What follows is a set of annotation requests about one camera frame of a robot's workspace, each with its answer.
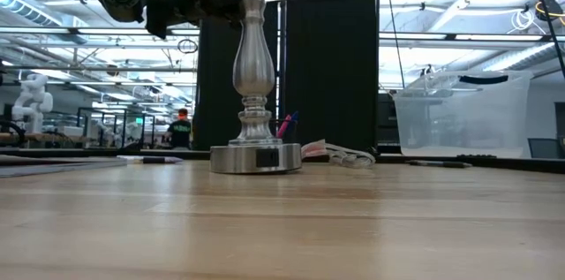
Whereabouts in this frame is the brown pen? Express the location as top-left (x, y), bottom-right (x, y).
top-left (404, 159), bottom-right (473, 170)

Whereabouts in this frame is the black pen cup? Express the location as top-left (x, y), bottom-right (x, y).
top-left (276, 118), bottom-right (300, 145)

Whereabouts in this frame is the pink marker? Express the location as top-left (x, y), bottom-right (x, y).
top-left (276, 114), bottom-right (293, 140)

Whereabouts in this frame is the white cable with label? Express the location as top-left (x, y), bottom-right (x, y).
top-left (300, 139), bottom-right (377, 170)

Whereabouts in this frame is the background wooden workbench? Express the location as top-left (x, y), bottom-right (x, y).
top-left (0, 132), bottom-right (92, 145)

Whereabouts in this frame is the clear plastic storage bin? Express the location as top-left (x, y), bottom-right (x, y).
top-left (392, 70), bottom-right (534, 160)

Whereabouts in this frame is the person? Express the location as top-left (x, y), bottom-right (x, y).
top-left (164, 107), bottom-right (194, 152)

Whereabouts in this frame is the black divider panel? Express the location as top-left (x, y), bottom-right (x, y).
top-left (193, 0), bottom-right (381, 154)

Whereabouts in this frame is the black equipment rack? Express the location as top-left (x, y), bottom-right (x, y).
top-left (378, 91), bottom-right (402, 154)

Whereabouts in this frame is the thin black hanging cable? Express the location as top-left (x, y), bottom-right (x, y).
top-left (382, 0), bottom-right (406, 92)

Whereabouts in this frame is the landscape print notebook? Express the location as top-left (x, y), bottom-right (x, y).
top-left (0, 155), bottom-right (129, 179)

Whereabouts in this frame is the silver lamp base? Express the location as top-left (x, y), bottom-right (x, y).
top-left (209, 0), bottom-right (304, 175)

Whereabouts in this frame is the black tripod stand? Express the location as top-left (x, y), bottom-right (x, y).
top-left (528, 0), bottom-right (565, 79)

